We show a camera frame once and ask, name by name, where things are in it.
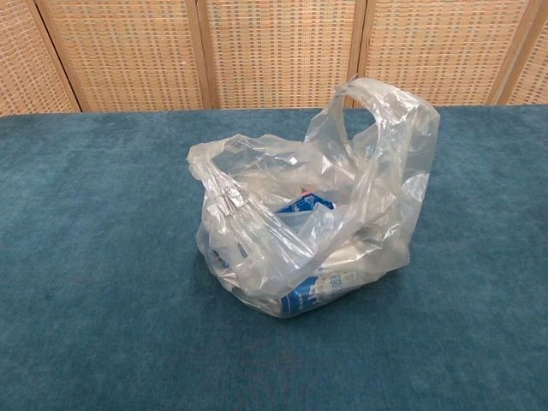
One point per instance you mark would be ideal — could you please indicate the clear plastic shopping bag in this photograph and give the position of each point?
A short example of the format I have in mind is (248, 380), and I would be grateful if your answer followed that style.
(377, 141)

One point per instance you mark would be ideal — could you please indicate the blue and silver drink can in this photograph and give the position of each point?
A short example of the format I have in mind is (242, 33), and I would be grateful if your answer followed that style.
(299, 297)

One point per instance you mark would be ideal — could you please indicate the teal table cloth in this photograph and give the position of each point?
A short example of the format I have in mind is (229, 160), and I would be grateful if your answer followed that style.
(85, 257)

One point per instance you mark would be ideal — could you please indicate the woven rattan folding screen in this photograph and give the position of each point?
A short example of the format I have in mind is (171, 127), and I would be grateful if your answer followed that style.
(141, 51)

